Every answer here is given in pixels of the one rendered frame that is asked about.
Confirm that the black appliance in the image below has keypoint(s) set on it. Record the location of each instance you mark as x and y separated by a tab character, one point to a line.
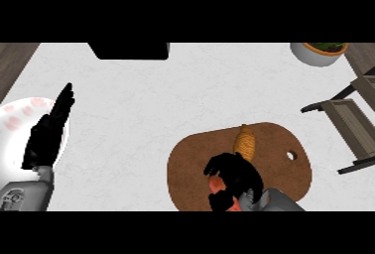
129	51

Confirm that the white potted plant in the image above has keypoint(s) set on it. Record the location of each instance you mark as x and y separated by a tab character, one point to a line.
318	53

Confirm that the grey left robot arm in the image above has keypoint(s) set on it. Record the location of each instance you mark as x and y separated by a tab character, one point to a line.
26	195

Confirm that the brown wooden cutting board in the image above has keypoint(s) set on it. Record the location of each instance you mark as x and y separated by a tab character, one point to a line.
273	155

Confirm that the grey tiered basket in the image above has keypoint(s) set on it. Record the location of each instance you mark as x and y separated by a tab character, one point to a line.
348	125

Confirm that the orange sweet potato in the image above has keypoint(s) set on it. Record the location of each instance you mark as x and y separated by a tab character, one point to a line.
215	186

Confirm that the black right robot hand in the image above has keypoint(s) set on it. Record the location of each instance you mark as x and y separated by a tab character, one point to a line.
239	175

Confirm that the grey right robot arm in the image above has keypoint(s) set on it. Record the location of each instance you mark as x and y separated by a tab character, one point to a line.
276	201

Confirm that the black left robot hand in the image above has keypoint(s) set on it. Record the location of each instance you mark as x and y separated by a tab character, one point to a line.
45	135

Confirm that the white plate with pink marks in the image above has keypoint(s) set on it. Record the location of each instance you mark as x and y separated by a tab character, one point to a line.
14	132

